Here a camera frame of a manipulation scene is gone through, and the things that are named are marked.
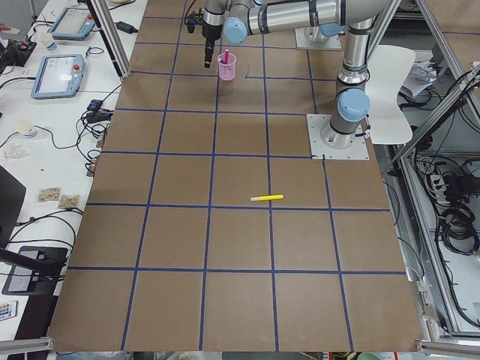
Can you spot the paper cup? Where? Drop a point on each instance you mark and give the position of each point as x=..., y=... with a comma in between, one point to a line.
x=26, y=128
x=48, y=41

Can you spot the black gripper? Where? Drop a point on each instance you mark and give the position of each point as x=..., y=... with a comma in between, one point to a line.
x=209, y=31

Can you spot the black tablet device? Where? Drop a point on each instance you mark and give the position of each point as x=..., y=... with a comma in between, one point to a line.
x=34, y=270

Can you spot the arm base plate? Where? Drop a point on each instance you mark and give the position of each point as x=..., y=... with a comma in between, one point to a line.
x=332, y=44
x=326, y=144

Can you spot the black power adapter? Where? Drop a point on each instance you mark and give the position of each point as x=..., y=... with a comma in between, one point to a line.
x=126, y=27

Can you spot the teach pendant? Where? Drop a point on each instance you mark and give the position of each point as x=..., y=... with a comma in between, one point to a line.
x=73, y=24
x=59, y=76

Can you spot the white plastic chair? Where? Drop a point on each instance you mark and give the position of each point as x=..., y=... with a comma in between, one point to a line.
x=389, y=67

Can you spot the remote control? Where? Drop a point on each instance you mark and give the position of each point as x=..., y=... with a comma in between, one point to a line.
x=8, y=310

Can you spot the yellow highlighter pen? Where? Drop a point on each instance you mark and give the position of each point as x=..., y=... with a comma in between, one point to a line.
x=266, y=198

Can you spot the far teach pendant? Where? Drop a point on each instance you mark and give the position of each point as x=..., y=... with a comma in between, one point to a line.
x=73, y=24

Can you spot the paper cup near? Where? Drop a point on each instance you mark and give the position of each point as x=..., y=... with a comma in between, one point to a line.
x=26, y=128

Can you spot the near teach pendant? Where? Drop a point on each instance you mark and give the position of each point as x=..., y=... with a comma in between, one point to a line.
x=59, y=76

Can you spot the aluminium frame post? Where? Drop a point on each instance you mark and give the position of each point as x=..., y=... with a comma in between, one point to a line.
x=109, y=34

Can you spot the snack bag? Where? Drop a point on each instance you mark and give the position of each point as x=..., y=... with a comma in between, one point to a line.
x=68, y=201
x=49, y=194

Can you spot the paper cup far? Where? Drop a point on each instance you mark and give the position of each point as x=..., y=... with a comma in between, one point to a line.
x=48, y=41

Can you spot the pink mesh pen cup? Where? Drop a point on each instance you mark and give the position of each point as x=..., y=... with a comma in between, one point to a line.
x=227, y=72

